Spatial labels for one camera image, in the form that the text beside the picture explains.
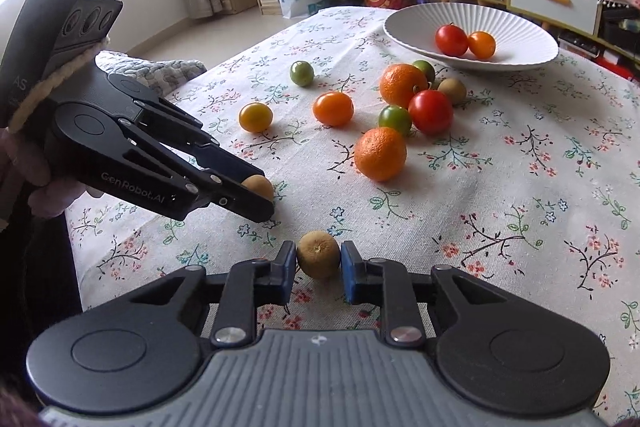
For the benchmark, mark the floral tablecloth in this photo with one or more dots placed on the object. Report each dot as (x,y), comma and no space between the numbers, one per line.
(500,207)

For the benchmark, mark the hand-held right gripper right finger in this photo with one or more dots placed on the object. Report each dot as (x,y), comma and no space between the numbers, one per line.
(352,279)

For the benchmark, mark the grey knitted cushion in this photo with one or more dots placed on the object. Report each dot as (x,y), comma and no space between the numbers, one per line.
(150,72)

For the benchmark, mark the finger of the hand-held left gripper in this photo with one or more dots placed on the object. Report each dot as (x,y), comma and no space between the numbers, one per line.
(225,159)
(250,208)

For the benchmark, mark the white ribbed plate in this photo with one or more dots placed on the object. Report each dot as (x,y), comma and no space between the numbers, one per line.
(520,39)

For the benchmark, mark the red tomato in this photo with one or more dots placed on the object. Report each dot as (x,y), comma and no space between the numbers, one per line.
(431,112)
(450,40)

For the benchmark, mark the orange tomato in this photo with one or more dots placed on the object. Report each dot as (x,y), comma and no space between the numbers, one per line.
(333,109)
(482,45)

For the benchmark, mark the small brown kiwi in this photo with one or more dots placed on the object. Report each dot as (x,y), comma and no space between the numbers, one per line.
(258,188)
(318,254)
(452,91)

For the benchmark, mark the person's left hand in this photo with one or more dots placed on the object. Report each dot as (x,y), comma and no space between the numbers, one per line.
(30,167)

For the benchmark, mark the yellow tomato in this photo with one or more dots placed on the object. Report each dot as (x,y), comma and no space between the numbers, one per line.
(255,117)

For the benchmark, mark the orange mandarin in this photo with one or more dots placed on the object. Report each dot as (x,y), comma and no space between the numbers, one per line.
(380,154)
(401,85)

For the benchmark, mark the green tomato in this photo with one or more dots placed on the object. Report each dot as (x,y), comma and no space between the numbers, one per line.
(301,73)
(393,119)
(425,68)

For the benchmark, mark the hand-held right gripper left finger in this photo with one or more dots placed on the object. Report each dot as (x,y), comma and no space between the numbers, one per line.
(287,269)

